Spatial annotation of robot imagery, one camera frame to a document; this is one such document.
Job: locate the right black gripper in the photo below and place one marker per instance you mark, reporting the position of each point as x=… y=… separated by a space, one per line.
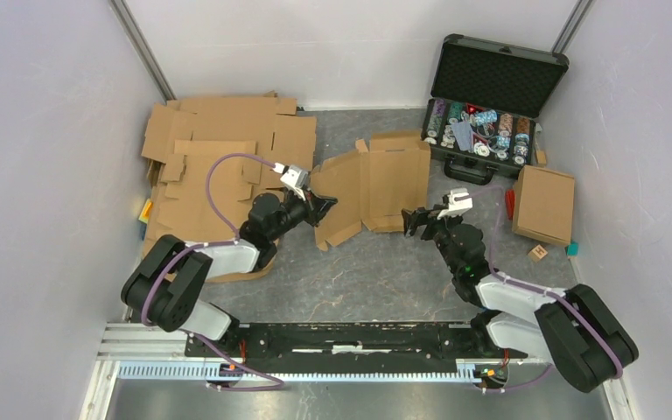
x=417 y=218

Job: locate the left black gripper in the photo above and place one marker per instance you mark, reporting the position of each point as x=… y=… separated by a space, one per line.
x=320 y=207

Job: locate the cardboard box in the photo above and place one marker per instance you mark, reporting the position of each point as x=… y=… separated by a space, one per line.
x=373 y=183
x=543 y=205

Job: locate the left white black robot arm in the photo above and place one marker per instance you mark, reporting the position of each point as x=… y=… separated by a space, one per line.
x=166 y=285

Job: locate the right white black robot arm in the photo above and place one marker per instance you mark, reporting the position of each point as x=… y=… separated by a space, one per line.
x=571 y=329

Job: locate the folded cardboard box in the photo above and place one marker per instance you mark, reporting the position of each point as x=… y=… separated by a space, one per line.
x=543 y=205

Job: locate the red object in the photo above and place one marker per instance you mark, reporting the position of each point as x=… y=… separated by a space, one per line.
x=509 y=199

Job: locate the wooden letter block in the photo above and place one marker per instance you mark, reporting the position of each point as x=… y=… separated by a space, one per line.
x=537 y=253

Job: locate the stack of flat cardboard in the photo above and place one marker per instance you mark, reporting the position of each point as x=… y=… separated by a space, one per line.
x=203 y=180

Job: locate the black poker chip case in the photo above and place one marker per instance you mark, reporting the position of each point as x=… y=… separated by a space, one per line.
x=480 y=120

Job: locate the small brown wooden block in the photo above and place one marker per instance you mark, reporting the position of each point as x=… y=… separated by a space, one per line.
x=541 y=158

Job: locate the teal cube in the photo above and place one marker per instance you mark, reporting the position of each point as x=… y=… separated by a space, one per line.
x=572 y=249

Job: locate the orange yellow block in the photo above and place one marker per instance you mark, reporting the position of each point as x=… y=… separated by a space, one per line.
x=145 y=212

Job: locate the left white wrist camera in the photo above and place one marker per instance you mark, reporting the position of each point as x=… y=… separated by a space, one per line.
x=295 y=179

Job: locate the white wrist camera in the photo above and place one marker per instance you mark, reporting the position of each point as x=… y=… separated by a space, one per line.
x=295 y=179
x=458 y=202

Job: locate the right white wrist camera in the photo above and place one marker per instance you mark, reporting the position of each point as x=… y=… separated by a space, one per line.
x=458 y=202

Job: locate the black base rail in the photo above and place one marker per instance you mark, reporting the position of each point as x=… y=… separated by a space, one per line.
x=356 y=348

